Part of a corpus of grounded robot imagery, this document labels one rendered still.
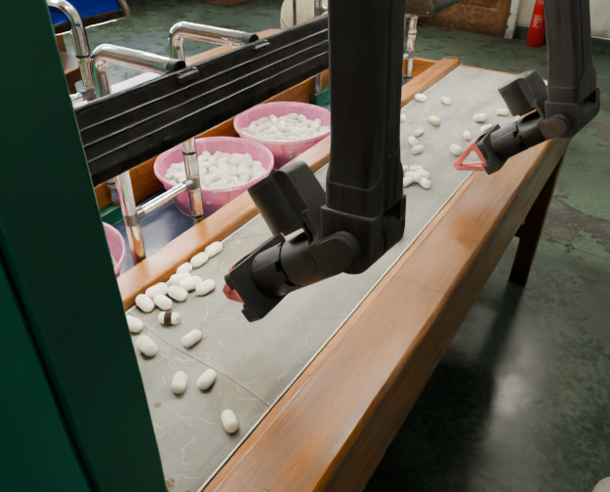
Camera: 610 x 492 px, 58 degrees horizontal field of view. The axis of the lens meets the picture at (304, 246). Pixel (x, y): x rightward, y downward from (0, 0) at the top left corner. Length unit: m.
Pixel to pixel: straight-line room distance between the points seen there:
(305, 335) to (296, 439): 0.20
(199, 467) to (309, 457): 0.13
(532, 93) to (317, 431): 0.68
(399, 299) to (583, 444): 1.02
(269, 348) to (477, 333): 1.26
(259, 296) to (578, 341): 1.57
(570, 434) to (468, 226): 0.89
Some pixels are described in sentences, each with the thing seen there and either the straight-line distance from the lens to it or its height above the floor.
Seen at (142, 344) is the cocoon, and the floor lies 0.76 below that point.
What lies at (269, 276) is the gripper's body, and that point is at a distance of 0.61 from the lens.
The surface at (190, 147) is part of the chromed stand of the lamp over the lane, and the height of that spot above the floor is 0.91.
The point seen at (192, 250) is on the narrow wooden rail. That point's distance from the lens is 0.98.
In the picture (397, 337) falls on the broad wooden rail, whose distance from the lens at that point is 0.80.
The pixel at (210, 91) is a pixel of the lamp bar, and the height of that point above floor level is 1.08.
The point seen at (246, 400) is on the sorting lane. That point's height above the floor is 0.74.
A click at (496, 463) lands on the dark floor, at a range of 1.66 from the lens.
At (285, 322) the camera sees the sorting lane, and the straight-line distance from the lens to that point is 0.85.
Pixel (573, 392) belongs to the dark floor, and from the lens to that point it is 1.90.
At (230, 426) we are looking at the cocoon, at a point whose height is 0.76.
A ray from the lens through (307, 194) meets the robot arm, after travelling 0.55.
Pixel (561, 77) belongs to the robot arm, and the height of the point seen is 1.04.
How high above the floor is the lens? 1.32
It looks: 35 degrees down
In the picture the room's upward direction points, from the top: straight up
